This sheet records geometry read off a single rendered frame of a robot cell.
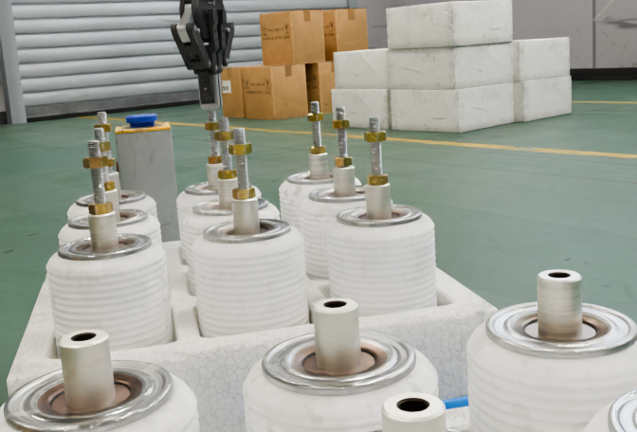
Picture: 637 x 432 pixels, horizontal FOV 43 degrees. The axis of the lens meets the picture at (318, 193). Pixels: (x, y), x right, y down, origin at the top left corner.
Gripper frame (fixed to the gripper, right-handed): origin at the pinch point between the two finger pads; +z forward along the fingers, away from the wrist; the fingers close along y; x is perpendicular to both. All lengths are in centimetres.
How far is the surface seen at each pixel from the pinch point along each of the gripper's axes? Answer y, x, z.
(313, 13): -377, -90, -18
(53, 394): 54, 13, 10
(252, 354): 28.6, 13.5, 18.7
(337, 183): 6.1, 15.5, 9.4
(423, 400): 58, 31, 7
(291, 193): -1.0, 8.2, 11.9
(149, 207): 6.1, -5.7, 11.7
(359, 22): -407, -70, -12
